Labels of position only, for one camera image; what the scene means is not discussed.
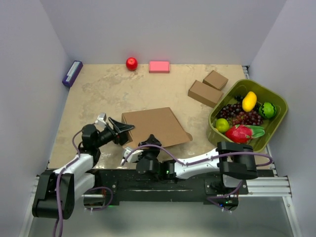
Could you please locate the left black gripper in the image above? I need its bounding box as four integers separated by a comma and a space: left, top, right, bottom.
94, 118, 135, 149

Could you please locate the large brown cardboard box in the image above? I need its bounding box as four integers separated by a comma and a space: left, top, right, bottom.
121, 107, 193, 148

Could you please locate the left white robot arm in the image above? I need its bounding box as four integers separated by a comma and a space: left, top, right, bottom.
32, 118, 135, 220

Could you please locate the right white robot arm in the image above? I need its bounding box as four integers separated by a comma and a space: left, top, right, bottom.
136, 134, 259, 194

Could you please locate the small brown box left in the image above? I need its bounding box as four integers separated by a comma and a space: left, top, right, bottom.
188, 80, 224, 108

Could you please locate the small brown box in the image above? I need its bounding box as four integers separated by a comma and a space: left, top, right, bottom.
202, 70, 228, 90
188, 80, 224, 108

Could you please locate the pink flat box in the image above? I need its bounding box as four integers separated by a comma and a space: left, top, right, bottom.
149, 61, 170, 73

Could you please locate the purple flat box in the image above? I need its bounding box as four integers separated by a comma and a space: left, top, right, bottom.
62, 60, 83, 88

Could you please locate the small brown box right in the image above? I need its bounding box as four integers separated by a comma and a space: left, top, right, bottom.
202, 70, 228, 90

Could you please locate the red apple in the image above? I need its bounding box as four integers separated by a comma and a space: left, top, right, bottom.
125, 57, 138, 71

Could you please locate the green lime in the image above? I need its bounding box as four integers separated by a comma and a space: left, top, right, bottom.
215, 118, 230, 133

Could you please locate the purple grapes bunch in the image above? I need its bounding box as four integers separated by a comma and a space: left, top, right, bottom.
217, 95, 264, 126

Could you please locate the red toy pepper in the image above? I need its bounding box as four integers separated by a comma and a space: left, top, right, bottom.
225, 124, 265, 144

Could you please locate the olive green plastic bin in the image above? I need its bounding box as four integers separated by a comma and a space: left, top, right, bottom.
206, 79, 288, 152

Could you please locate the yellow mango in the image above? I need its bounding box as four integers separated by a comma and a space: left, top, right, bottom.
242, 91, 257, 112

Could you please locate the toy watermelon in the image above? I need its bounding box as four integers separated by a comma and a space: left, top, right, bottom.
258, 102, 277, 119

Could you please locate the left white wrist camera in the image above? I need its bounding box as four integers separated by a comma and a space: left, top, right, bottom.
94, 113, 107, 129

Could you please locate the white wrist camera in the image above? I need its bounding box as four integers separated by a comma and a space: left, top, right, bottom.
120, 147, 143, 166
94, 113, 107, 129

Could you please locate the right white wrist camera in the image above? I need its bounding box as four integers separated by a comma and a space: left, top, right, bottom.
120, 147, 143, 166

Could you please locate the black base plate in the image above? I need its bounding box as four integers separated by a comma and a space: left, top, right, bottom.
74, 168, 275, 210

